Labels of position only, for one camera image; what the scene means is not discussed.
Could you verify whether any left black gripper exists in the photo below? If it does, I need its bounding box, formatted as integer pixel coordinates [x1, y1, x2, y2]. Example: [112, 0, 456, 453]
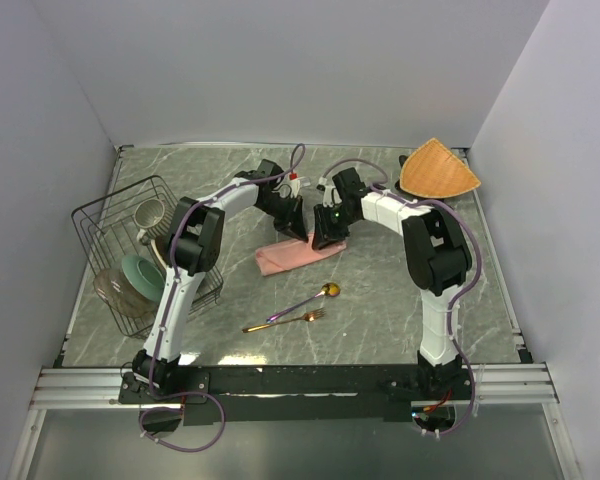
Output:
[256, 193, 308, 243]

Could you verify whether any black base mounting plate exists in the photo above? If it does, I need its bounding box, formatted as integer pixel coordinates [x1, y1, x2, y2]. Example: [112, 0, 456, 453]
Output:
[118, 364, 475, 426]

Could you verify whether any brown ceramic plate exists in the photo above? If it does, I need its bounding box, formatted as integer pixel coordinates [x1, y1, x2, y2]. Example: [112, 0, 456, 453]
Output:
[150, 236, 168, 270]

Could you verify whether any grey striped mug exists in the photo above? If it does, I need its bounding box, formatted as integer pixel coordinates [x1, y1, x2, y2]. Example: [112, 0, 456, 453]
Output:
[133, 198, 174, 244]

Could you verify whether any rose gold fork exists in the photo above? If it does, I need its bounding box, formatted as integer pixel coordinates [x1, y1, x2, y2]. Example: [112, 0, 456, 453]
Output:
[242, 308, 325, 334]

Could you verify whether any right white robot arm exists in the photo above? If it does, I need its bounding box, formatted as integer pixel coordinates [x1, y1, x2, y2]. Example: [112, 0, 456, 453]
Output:
[312, 168, 482, 399]

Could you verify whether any aluminium rail frame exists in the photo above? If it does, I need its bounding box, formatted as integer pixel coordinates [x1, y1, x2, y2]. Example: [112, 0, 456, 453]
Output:
[27, 363, 582, 479]

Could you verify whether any pink satin napkin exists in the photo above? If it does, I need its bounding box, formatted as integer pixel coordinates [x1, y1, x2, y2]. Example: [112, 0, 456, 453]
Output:
[255, 235, 347, 276]

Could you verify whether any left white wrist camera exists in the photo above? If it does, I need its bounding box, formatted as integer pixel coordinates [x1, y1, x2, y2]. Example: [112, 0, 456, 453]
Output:
[286, 173, 311, 198]

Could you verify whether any clear glass bowl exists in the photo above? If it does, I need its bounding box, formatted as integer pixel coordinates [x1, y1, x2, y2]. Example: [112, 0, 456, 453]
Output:
[93, 268, 154, 318]

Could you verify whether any teal green bowl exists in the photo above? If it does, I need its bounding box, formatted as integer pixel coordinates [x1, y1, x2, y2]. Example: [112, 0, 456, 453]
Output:
[121, 255, 165, 303]

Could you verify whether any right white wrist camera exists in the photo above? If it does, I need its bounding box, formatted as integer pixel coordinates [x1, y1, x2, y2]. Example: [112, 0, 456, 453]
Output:
[316, 176, 340, 207]

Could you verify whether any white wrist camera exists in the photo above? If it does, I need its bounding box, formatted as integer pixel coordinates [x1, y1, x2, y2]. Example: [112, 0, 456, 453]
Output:
[286, 173, 311, 198]
[316, 176, 340, 207]

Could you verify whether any black wire dish rack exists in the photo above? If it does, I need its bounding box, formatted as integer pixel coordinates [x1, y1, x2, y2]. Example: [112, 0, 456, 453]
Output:
[70, 174, 225, 339]

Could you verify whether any gold spoon with purple handle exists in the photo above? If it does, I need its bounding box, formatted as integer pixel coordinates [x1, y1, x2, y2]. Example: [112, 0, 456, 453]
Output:
[266, 282, 341, 324]

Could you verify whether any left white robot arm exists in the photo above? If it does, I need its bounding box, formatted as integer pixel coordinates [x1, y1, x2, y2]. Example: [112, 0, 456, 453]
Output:
[132, 160, 308, 402]

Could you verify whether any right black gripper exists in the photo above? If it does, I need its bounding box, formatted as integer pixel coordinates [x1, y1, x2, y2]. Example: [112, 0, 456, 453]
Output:
[311, 203, 359, 250]

